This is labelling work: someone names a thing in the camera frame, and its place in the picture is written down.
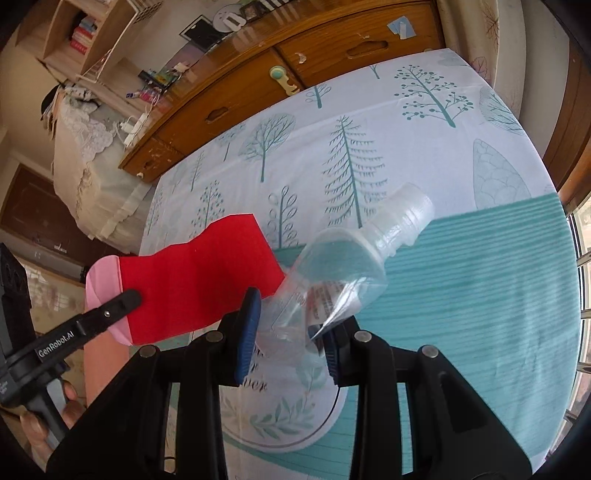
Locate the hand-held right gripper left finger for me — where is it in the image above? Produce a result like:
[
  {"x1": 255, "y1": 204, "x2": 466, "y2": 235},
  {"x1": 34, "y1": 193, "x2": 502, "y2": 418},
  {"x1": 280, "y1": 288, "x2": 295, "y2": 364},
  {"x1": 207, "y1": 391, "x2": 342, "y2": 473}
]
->
[{"x1": 46, "y1": 287, "x2": 264, "y2": 480}]

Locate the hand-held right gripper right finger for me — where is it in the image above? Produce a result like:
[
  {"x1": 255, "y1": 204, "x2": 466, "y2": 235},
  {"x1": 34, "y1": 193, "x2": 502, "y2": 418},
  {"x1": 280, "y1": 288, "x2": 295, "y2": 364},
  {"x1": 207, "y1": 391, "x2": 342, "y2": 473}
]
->
[{"x1": 318, "y1": 318, "x2": 532, "y2": 480}]

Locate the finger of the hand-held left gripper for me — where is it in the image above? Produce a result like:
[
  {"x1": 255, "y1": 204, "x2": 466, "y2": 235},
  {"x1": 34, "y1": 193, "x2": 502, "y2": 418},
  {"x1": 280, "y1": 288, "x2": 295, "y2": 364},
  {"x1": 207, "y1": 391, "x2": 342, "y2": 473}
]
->
[{"x1": 76, "y1": 290, "x2": 143, "y2": 335}]

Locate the red paper with pink back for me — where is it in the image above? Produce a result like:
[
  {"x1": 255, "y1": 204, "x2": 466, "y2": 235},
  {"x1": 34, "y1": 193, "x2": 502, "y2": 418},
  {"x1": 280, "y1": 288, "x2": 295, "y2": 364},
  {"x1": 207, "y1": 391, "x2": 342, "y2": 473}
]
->
[{"x1": 85, "y1": 213, "x2": 286, "y2": 346}]

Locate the clear plastic bottle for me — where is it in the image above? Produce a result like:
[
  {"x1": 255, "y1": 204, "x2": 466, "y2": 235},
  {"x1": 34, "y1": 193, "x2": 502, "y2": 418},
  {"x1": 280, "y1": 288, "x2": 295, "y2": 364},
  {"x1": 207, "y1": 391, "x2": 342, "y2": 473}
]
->
[{"x1": 256, "y1": 182, "x2": 435, "y2": 365}]

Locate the person's left hand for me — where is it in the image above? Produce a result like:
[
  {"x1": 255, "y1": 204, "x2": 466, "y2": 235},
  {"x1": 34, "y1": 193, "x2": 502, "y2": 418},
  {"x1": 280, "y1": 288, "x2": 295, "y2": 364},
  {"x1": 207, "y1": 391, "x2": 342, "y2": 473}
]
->
[{"x1": 18, "y1": 376, "x2": 88, "y2": 467}]

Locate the white lace cover cloth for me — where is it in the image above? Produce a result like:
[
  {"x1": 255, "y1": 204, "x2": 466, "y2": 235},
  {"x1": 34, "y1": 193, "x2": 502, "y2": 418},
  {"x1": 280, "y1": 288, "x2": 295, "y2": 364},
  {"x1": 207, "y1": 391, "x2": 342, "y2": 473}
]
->
[{"x1": 51, "y1": 83, "x2": 155, "y2": 252}]

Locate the brown wooden door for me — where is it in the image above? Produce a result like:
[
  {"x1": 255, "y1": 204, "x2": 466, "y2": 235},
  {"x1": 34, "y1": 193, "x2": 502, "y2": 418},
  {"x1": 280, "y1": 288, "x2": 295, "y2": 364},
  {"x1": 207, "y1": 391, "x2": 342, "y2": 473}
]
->
[{"x1": 0, "y1": 164, "x2": 100, "y2": 278}]

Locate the blue tree-print tablecloth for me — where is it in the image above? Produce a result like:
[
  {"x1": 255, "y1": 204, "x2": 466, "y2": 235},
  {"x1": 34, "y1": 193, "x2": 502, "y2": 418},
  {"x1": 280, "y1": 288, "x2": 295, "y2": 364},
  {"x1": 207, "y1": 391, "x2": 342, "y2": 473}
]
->
[{"x1": 139, "y1": 47, "x2": 583, "y2": 480}]

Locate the white power strip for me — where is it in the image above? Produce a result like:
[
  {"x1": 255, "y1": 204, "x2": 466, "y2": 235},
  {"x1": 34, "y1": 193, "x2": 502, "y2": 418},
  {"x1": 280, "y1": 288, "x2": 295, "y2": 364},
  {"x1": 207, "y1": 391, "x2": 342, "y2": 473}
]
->
[{"x1": 117, "y1": 113, "x2": 151, "y2": 144}]

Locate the wooden dresser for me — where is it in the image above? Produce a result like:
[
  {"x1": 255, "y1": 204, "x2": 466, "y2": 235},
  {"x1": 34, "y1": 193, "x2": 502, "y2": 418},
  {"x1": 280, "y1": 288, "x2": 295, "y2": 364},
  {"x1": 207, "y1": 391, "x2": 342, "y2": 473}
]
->
[{"x1": 119, "y1": 0, "x2": 446, "y2": 183}]

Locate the green child safety lock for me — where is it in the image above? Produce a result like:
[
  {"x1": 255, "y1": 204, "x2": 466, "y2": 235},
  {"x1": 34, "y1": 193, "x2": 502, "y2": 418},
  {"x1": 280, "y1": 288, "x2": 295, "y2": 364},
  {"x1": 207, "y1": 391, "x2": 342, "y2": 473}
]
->
[{"x1": 270, "y1": 65, "x2": 301, "y2": 95}]

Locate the window with grille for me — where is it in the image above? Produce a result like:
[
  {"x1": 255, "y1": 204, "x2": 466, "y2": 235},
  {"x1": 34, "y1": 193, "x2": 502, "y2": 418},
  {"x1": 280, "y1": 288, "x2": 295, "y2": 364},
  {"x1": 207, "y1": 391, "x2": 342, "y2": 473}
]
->
[{"x1": 566, "y1": 203, "x2": 591, "y2": 416}]

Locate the stack of books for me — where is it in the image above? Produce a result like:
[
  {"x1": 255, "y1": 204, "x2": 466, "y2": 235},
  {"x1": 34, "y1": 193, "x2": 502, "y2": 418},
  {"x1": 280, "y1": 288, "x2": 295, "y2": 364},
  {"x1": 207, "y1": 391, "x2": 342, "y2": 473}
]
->
[{"x1": 69, "y1": 16, "x2": 100, "y2": 51}]

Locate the wooden bookshelf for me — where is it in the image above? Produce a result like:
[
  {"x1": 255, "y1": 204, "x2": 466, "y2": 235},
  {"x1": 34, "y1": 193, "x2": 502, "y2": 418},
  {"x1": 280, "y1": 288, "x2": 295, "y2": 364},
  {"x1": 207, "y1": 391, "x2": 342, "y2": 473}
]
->
[{"x1": 16, "y1": 0, "x2": 139, "y2": 79}]

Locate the round white disc ornament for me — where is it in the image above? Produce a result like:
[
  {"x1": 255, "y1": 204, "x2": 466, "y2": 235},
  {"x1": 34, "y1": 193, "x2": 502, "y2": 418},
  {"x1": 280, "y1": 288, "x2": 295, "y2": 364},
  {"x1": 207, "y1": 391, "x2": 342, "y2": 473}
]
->
[{"x1": 213, "y1": 4, "x2": 245, "y2": 33}]

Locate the blue sticker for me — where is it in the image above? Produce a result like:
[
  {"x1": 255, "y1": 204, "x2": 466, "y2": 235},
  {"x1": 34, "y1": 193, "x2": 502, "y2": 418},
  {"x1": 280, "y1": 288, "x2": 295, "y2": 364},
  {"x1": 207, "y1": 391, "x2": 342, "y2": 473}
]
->
[{"x1": 387, "y1": 16, "x2": 416, "y2": 40}]

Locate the beige curtain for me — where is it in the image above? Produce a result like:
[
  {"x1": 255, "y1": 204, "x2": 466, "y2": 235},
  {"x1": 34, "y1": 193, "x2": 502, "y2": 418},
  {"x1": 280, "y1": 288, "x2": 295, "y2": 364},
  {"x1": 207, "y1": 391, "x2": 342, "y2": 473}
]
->
[{"x1": 436, "y1": 0, "x2": 522, "y2": 86}]

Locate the black picture frame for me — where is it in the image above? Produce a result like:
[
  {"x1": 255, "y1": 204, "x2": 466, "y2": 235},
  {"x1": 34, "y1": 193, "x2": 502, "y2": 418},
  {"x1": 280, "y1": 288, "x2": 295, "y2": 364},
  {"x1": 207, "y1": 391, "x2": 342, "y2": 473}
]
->
[{"x1": 180, "y1": 15, "x2": 220, "y2": 49}]

